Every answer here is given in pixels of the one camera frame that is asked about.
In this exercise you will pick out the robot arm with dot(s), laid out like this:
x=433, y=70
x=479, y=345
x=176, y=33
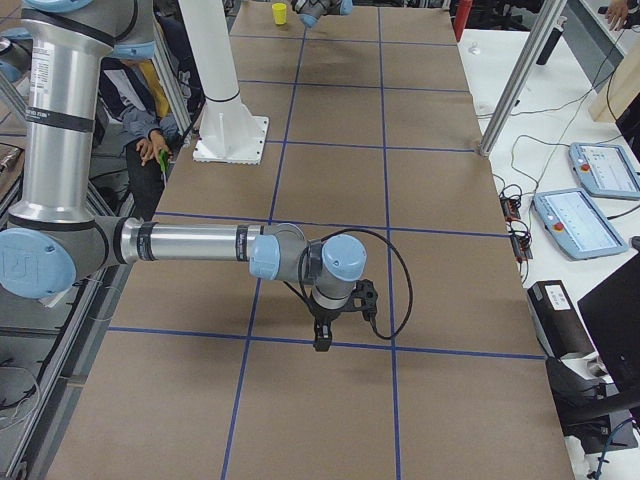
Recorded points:
x=311, y=11
x=91, y=53

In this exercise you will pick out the black monitor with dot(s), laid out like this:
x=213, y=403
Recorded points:
x=610, y=312

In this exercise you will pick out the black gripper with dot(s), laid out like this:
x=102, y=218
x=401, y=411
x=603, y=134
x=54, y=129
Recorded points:
x=324, y=316

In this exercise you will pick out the aluminium frame post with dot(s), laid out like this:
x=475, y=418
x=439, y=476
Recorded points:
x=536, y=40

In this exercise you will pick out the near blue teach pendant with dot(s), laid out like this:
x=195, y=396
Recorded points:
x=577, y=225

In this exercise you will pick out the black power box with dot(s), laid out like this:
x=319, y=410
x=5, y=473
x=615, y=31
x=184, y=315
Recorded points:
x=558, y=326

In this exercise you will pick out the blue teach pendant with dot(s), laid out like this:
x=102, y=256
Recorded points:
x=577, y=225
x=604, y=170

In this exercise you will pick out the far blue teach pendant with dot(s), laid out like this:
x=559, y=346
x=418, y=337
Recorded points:
x=604, y=170

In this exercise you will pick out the green scissors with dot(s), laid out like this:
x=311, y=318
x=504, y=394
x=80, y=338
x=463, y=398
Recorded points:
x=163, y=158

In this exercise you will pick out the red cylinder bottle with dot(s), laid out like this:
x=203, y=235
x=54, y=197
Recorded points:
x=461, y=17

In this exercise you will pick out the seated person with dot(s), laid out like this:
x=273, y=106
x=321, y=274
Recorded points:
x=132, y=94

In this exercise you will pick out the yellow plastic cup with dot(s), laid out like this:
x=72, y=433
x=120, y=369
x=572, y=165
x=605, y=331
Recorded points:
x=279, y=13

